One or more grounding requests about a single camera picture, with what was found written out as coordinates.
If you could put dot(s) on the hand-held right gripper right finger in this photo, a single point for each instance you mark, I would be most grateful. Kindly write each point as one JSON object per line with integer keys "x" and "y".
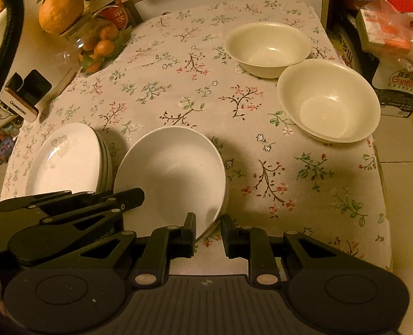
{"x": 226, "y": 234}

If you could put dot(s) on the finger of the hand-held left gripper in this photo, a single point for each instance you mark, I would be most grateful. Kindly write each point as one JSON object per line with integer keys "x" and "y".
{"x": 129, "y": 197}
{"x": 35, "y": 200}

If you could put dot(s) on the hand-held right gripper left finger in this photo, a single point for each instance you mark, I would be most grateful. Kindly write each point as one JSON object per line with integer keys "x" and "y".
{"x": 193, "y": 231}

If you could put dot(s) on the white bowl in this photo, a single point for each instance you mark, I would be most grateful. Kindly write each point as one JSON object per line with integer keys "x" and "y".
{"x": 171, "y": 174}

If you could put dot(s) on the white plate with rose print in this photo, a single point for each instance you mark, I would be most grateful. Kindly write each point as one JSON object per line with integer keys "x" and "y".
{"x": 66, "y": 162}

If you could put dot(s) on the cream bowl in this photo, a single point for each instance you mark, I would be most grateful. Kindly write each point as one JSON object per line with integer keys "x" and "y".
{"x": 328, "y": 101}
{"x": 267, "y": 49}

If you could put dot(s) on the white box with phone picture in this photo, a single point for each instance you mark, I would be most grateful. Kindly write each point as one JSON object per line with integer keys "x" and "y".
{"x": 35, "y": 90}

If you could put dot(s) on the floral tablecloth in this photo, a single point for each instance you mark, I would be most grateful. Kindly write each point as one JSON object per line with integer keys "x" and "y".
{"x": 206, "y": 101}

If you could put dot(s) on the pile of kumquats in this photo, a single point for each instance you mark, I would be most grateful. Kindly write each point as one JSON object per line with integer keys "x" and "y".
{"x": 100, "y": 47}

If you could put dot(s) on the jar with ribbed metal lid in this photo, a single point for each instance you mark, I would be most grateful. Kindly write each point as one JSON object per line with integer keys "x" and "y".
{"x": 79, "y": 29}

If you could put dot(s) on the large orange with leaves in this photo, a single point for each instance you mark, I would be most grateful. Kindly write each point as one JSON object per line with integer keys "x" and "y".
{"x": 61, "y": 12}

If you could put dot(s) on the white and blue carton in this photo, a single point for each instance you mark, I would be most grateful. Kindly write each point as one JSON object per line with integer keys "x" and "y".
{"x": 400, "y": 90}

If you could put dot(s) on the dark printed package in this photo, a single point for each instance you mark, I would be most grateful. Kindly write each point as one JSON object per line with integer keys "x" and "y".
{"x": 349, "y": 45}

